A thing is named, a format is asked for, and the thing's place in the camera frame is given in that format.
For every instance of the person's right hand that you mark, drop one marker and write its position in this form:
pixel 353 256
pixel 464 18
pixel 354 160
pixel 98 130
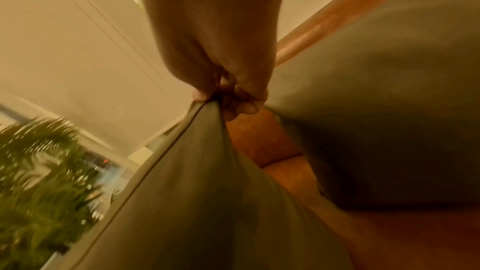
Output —
pixel 213 40

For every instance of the grey-green cushion with piping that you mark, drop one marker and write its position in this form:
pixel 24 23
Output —
pixel 195 203

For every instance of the cream roller blind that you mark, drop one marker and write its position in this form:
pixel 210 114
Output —
pixel 82 49

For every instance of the orange sofa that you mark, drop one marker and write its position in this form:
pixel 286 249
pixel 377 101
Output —
pixel 337 218

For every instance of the green palm plant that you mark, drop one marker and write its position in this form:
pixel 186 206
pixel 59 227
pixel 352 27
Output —
pixel 41 191

